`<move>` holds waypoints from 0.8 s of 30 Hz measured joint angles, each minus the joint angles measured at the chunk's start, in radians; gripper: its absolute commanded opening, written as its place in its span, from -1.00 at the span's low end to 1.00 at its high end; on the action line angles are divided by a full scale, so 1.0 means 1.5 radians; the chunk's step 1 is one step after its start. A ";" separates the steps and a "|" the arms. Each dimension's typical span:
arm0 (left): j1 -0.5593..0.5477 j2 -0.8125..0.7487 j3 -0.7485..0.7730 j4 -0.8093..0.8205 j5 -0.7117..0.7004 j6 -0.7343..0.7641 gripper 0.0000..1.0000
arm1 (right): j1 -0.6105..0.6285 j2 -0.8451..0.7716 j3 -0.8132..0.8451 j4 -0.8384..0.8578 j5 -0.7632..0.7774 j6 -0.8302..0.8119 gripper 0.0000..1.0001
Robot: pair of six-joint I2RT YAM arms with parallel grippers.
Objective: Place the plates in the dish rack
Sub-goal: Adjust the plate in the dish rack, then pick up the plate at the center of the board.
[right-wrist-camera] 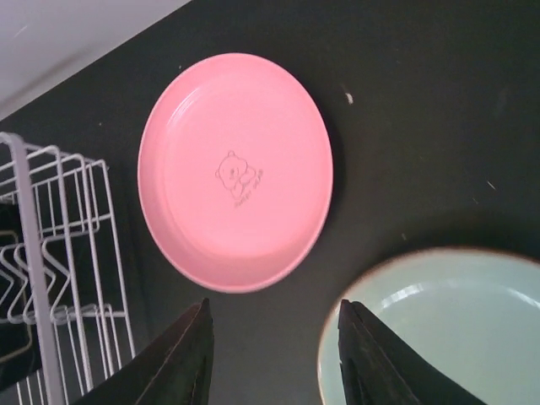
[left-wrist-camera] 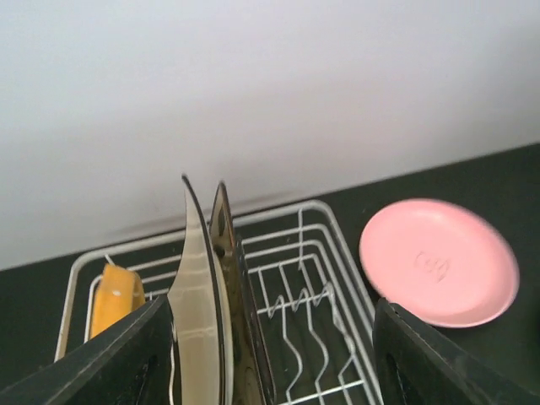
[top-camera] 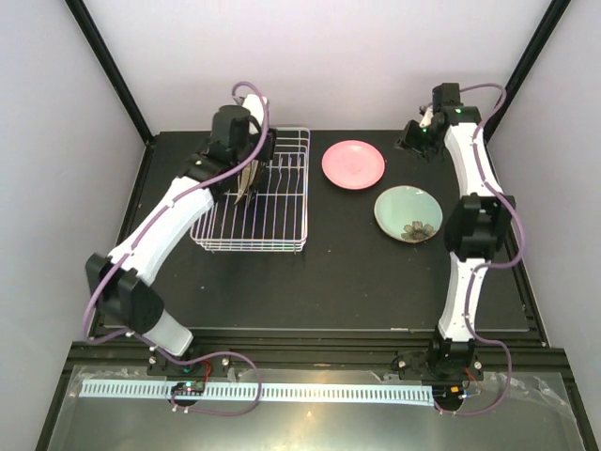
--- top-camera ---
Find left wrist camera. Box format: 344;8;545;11
241;94;269;135

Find green floral plate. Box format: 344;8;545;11
374;185;443;244

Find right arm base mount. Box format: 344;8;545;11
390;350;484;384

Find left black frame post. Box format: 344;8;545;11
65;0;154;145

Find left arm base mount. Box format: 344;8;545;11
146;351;232;379

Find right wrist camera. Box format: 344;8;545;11
419;104;434;129

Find white slotted cable duct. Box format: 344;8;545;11
79;380;434;407

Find black frame post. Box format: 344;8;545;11
65;0;154;145
484;0;572;144

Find pink round plate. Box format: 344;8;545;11
321;140;385;190

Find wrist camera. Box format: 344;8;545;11
241;94;269;135
419;104;434;129

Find right black frame post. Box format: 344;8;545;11
484;0;572;144

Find white square plate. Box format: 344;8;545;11
235;161;256;204

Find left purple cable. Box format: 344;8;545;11
82;82;271;417

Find white wire dish rack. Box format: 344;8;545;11
190;127;311;253

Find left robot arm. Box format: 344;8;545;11
83;178;215;375

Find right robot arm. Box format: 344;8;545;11
395;83;516;381

